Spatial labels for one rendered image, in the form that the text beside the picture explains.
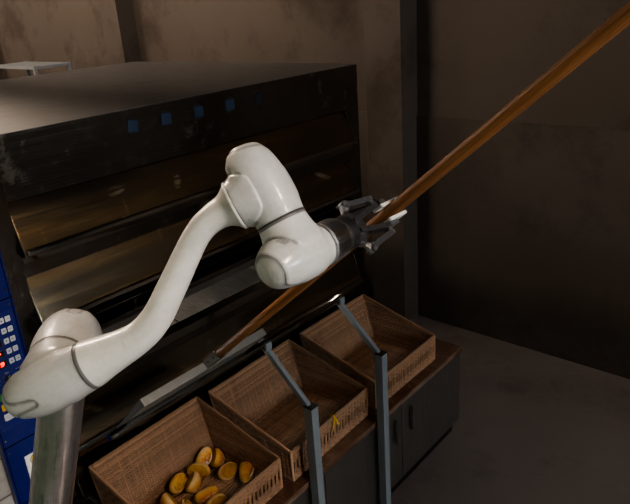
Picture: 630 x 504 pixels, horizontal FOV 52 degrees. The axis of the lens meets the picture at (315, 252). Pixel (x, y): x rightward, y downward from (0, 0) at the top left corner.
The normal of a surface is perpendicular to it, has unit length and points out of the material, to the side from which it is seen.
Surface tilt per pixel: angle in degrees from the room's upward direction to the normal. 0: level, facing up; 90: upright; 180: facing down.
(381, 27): 90
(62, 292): 70
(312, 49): 90
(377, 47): 90
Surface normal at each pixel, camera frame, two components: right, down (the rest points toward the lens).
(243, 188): -0.19, 0.03
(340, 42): -0.66, 0.32
